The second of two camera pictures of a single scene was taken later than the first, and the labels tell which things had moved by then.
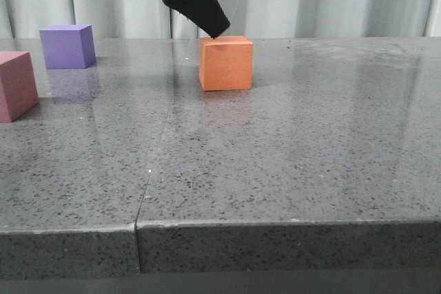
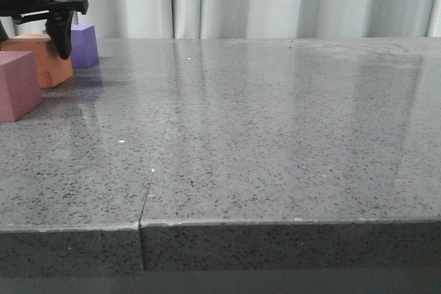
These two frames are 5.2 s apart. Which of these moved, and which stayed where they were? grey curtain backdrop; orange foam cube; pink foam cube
Moved: orange foam cube
Stayed: grey curtain backdrop; pink foam cube
